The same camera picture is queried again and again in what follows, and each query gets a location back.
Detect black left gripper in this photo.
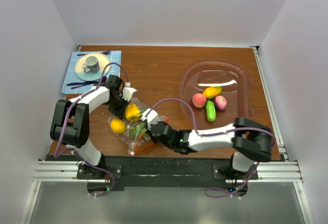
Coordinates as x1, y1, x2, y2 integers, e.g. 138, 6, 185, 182
106, 94, 131, 119

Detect yellow fake bell pepper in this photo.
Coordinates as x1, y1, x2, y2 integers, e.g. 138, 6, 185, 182
125, 104, 140, 121

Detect green fake grapes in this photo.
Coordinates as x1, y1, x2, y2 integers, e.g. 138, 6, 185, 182
129, 123, 147, 140

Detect clear zip top bag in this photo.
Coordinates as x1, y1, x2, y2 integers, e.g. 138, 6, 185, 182
108, 97, 154, 155

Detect red fake apple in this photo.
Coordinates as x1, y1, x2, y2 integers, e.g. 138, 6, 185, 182
192, 93, 207, 108

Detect light green fake cucumber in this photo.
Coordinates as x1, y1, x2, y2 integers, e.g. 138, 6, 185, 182
206, 100, 216, 122

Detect yellow green fake mango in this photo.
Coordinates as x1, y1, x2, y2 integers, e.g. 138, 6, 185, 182
203, 86, 222, 100

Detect purple fake onion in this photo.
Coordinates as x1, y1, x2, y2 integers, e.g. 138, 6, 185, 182
213, 95, 228, 111

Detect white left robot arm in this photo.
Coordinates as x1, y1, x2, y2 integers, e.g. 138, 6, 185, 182
50, 75, 135, 179

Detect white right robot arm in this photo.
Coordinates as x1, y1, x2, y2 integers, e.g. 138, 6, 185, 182
143, 117, 274, 179

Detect yellow fake lemon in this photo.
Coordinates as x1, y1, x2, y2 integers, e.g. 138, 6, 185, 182
110, 119, 126, 134

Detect white cup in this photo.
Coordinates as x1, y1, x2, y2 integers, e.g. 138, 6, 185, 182
84, 56, 100, 73

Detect cream round plate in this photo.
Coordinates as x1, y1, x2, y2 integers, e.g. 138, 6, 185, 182
74, 53, 110, 81

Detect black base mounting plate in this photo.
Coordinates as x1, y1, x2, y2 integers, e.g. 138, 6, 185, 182
77, 156, 251, 192

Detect blue checked cloth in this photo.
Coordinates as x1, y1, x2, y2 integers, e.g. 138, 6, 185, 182
61, 51, 121, 95

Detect pink clear plastic container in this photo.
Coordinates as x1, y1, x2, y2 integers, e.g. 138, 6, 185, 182
179, 60, 253, 130

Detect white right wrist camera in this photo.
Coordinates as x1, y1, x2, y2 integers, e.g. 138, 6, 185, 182
141, 108, 159, 128

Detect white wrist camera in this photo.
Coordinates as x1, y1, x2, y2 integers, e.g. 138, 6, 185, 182
122, 87, 138, 101
141, 108, 159, 128

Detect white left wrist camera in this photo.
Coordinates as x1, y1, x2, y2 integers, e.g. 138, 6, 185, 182
122, 87, 138, 101

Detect aluminium frame rail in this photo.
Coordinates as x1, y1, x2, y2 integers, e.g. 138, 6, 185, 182
33, 157, 302, 182

